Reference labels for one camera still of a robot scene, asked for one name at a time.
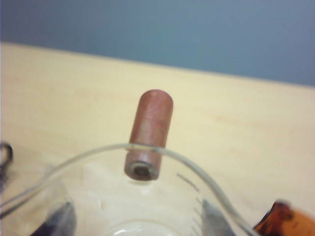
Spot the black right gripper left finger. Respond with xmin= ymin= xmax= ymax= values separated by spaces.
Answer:
xmin=34 ymin=201 xmax=77 ymax=236

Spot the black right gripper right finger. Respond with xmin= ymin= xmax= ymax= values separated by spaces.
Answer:
xmin=201 ymin=198 xmax=235 ymax=236

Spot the clear measuring cup wooden handle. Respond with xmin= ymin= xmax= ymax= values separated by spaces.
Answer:
xmin=0 ymin=89 xmax=262 ymax=236

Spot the amber glass measuring cup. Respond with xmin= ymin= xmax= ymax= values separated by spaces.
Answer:
xmin=252 ymin=198 xmax=315 ymax=236

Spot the clear measuring cup glass handle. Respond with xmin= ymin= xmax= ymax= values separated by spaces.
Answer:
xmin=0 ymin=140 xmax=15 ymax=195

